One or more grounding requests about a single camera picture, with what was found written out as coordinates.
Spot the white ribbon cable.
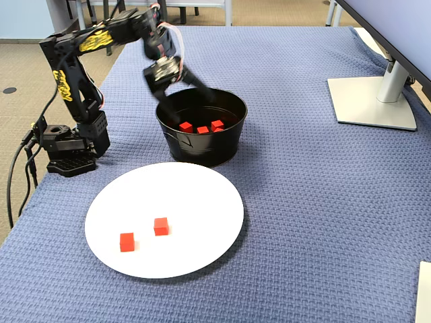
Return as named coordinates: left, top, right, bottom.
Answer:
left=157, top=22, right=188, bottom=77

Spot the thin black cable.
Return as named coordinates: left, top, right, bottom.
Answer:
left=25, top=143, right=40, bottom=190

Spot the white flat object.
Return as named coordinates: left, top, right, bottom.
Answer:
left=414, top=260, right=431, bottom=323

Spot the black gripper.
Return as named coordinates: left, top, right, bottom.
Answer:
left=143, top=56, right=217, bottom=125

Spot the grey metal furniture leg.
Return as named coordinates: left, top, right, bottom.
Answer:
left=325, top=0, right=344, bottom=28
left=223, top=0, right=234, bottom=27

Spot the black metal bucket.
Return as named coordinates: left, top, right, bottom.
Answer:
left=154, top=87, right=248, bottom=168

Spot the computer monitor screen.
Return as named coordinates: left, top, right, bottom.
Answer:
left=335, top=0, right=431, bottom=82

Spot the blue woven cloth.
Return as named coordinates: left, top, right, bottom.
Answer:
left=0, top=25, right=431, bottom=323

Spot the thick black cable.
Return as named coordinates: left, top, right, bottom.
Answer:
left=5, top=134, right=34, bottom=229

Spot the white round plate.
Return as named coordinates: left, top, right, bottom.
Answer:
left=84, top=161, right=245, bottom=279

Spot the silver monitor stand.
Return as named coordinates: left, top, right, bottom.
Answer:
left=327, top=50, right=418, bottom=132

